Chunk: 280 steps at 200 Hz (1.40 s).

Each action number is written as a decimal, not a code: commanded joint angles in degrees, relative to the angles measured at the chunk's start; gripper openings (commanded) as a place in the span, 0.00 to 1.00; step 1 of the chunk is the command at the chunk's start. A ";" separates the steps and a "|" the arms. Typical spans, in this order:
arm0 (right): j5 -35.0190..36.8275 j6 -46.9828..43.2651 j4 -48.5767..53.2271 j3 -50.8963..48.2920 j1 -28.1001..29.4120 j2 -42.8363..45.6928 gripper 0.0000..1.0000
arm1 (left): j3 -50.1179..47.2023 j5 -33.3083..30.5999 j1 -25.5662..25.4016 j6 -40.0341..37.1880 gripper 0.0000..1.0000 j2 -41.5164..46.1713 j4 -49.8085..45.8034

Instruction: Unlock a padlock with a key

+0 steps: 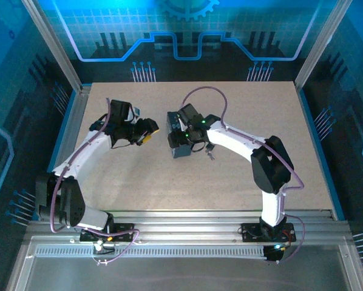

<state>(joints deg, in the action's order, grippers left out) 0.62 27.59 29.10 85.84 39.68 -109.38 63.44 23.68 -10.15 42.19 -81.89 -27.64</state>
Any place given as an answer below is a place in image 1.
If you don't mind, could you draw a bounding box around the grey slotted cable duct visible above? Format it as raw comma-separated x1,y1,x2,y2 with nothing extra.
35,244,268,259

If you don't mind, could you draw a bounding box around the black controller box green light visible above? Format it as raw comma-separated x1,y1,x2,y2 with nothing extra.
262,243,285,263

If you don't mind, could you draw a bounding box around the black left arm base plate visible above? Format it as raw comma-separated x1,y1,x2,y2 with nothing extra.
79,222,135,243

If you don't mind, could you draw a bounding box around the aluminium frame rail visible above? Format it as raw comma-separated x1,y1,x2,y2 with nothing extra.
25,210,354,246

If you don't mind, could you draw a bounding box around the aluminium frame post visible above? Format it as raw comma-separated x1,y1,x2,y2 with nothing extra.
21,0,84,93
293,0,354,89

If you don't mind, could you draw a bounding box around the dark grey box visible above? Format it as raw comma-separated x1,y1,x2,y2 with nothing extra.
166,111,198,160

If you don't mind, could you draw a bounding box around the blue table edge strip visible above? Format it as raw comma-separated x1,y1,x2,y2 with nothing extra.
32,89,79,221

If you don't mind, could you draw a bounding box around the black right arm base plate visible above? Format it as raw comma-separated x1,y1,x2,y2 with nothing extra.
240,222,297,243

